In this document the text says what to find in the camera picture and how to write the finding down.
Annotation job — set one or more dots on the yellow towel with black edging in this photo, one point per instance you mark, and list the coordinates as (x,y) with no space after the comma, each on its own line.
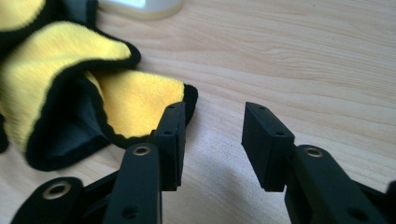
(37,74)

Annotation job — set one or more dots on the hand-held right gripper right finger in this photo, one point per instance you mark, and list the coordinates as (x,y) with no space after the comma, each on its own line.
(264,149)

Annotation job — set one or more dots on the white towel rack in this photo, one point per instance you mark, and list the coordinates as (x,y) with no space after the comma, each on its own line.
(140,7)

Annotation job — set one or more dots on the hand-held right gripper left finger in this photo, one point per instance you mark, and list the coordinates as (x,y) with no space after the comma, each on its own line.
(169,149)

